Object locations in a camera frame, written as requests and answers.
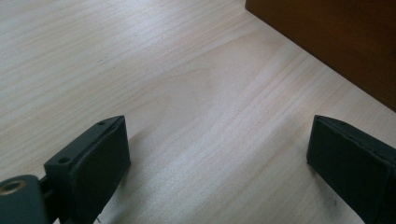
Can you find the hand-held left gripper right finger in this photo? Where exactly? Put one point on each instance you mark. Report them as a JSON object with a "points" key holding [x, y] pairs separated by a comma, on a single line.
{"points": [[351, 168]]}

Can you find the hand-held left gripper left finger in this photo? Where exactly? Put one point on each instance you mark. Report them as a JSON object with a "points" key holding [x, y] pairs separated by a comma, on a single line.
{"points": [[93, 168]]}

